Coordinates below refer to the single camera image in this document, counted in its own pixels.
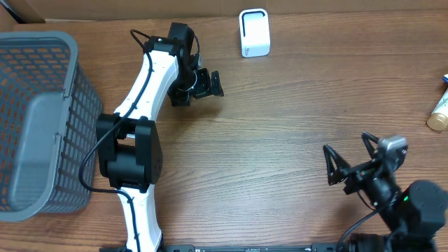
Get white green tissue pack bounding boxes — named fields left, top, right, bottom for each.
left=426, top=91, right=447, bottom=131

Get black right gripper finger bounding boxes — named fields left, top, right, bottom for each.
left=323, top=144, right=351, bottom=186
left=361, top=132, right=379, bottom=159

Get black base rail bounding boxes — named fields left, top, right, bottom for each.
left=99, top=243, right=412, bottom=252

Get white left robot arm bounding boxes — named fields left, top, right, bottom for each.
left=93, top=22, right=224, bottom=251

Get white barcode scanner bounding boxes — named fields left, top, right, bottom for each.
left=239, top=8, right=271, bottom=58

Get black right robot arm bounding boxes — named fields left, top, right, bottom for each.
left=323, top=132, right=447, bottom=251

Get yellow snack bag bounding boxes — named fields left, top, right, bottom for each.
left=442, top=74, right=448, bottom=84

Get grey plastic mesh basket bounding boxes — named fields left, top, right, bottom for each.
left=1, top=31, right=102, bottom=222

